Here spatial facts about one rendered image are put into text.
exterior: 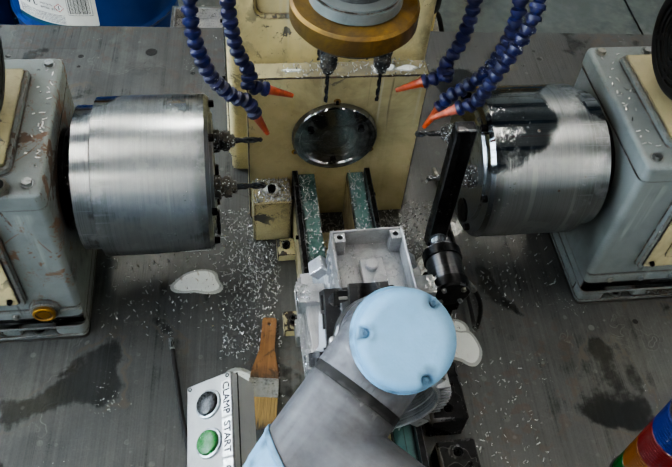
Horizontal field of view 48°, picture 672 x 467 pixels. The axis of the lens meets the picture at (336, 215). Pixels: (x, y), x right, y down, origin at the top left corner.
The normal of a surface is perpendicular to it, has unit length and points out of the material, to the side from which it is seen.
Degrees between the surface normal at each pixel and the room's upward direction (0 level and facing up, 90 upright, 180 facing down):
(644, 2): 0
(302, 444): 23
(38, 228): 90
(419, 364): 30
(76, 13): 91
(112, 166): 36
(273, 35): 90
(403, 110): 90
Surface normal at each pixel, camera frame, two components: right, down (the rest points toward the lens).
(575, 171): 0.14, 0.19
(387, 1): 0.07, -0.63
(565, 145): 0.13, -0.07
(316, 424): -0.17, -0.37
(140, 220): 0.14, 0.55
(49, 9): -0.27, 0.73
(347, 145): 0.12, 0.77
